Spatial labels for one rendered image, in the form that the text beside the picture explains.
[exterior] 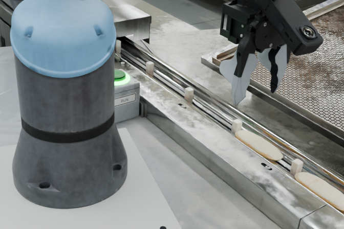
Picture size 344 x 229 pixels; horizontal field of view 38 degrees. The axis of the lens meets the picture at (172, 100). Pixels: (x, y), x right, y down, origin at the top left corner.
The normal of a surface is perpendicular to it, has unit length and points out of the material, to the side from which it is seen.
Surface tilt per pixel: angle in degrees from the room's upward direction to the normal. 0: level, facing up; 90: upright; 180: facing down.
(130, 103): 90
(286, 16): 29
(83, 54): 87
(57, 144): 89
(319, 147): 0
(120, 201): 0
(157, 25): 0
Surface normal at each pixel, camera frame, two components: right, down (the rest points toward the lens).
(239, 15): -0.81, 0.23
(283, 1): 0.33, -0.56
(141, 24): 0.58, 0.42
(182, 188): 0.06, -0.87
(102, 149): 0.74, 0.07
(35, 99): -0.41, 0.42
